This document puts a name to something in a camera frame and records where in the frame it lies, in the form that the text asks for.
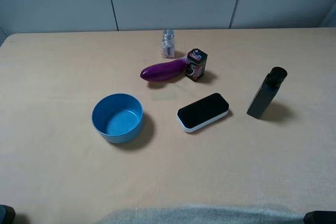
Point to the dark green square bottle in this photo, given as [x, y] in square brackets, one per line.
[267, 91]

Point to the purple eggplant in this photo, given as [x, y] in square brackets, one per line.
[164, 71]

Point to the black and white eraser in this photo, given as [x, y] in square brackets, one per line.
[202, 112]

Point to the black gum tin box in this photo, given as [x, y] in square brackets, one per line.
[195, 64]

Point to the blue round bowl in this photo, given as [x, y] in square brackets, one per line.
[118, 118]

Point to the clear pill bottle silver cap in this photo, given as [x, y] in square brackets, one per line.
[168, 44]

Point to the grey cloth at bottom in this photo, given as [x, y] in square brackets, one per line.
[205, 214]

